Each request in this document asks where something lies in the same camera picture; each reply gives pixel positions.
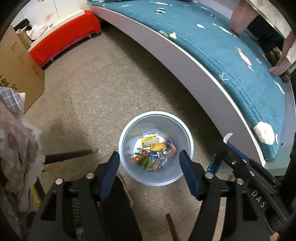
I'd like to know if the teal quilted bed mattress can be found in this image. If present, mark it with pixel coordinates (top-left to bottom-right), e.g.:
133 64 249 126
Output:
90 1 285 161

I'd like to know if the grey checkered table cloth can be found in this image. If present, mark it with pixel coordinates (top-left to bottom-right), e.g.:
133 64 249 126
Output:
1 87 26 114

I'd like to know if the light blue trash bin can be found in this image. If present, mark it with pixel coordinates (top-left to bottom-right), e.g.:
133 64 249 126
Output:
118 111 194 186

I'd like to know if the large brown cardboard box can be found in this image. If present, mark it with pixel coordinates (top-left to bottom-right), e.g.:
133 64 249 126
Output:
1 26 45 111

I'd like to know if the red covered bench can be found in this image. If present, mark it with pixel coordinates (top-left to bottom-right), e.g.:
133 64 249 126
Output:
28 10 101 67

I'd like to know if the green and white snack bag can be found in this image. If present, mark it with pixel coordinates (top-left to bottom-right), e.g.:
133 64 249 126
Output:
134 153 152 170

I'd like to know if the yellow snack bag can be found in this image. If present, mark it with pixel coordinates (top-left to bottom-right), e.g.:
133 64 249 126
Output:
150 142 166 152

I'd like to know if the floral fuzzy blanket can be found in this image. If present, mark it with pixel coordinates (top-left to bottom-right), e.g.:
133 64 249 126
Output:
1 101 45 240

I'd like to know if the white wardrobe with butterflies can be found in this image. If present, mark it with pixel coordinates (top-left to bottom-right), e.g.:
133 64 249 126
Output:
11 0 90 36

